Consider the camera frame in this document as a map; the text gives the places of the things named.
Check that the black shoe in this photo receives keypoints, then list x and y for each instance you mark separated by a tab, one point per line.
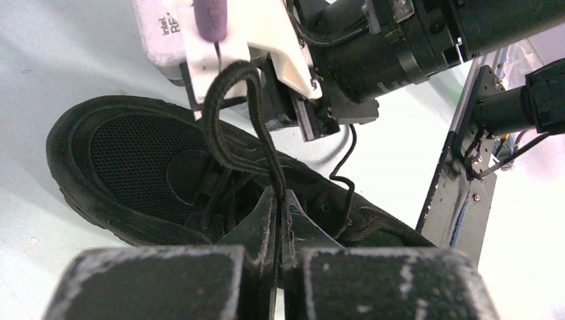
140	168

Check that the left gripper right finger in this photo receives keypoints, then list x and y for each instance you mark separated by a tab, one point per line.
324	280

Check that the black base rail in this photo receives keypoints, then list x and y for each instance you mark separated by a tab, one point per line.
457	206

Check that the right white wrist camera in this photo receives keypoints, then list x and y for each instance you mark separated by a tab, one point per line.
208	36

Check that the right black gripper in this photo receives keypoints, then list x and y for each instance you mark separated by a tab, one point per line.
361	50

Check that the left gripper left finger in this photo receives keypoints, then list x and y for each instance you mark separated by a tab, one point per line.
234	279

